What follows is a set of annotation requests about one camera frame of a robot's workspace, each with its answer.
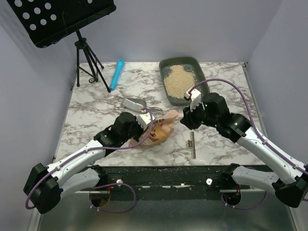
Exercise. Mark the silver metal litter scoop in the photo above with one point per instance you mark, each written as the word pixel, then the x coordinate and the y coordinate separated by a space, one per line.
pixel 138 105

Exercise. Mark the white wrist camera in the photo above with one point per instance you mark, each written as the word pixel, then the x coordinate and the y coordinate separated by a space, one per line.
pixel 194 96
pixel 145 119

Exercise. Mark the blue cylindrical handle tool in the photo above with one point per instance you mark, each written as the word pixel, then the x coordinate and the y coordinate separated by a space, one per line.
pixel 119 66

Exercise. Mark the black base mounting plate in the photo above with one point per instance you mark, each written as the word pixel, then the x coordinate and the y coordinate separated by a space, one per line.
pixel 163 183

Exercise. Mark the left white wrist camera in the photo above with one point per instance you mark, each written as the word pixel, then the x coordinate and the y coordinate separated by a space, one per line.
pixel 145 119

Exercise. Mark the black perforated music stand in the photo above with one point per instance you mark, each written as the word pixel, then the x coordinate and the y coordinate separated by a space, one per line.
pixel 49 21

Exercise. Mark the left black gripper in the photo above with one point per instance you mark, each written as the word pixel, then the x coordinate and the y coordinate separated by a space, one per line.
pixel 141 130

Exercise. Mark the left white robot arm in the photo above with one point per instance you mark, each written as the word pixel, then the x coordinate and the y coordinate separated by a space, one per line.
pixel 46 185

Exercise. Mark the dark green litter tray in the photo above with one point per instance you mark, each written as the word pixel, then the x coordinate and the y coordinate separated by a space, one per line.
pixel 189 64

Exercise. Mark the aluminium extrusion rail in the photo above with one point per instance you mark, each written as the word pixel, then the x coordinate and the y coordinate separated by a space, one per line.
pixel 240 190

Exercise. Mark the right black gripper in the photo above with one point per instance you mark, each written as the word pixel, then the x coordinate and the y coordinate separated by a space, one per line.
pixel 188 118

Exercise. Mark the orange cat litter bag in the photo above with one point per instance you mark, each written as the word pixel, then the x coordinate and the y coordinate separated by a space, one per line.
pixel 162 129

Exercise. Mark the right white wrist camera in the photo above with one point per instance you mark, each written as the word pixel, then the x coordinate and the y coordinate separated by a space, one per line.
pixel 194 96

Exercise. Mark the beige litter pile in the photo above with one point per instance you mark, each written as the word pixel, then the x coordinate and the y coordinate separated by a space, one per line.
pixel 178 81

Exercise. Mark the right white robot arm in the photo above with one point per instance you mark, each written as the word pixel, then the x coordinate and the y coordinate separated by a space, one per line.
pixel 287 179

